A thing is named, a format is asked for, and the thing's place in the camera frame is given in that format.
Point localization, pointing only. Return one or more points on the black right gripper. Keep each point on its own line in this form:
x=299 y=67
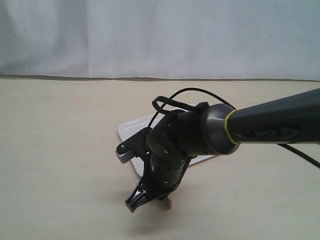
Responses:
x=160 y=178

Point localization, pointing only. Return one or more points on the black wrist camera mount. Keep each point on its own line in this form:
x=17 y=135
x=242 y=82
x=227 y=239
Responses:
x=133 y=147

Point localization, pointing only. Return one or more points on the white backdrop curtain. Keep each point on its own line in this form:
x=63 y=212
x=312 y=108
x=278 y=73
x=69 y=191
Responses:
x=164 y=39

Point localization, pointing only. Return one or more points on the white rectangular plastic tray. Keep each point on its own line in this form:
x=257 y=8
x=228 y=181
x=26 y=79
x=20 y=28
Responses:
x=129 y=128

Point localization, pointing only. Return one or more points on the wooden rack piece with pegs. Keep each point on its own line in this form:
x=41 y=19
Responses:
x=166 y=203

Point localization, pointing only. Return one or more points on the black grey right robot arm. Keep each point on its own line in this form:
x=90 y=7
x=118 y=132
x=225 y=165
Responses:
x=168 y=146

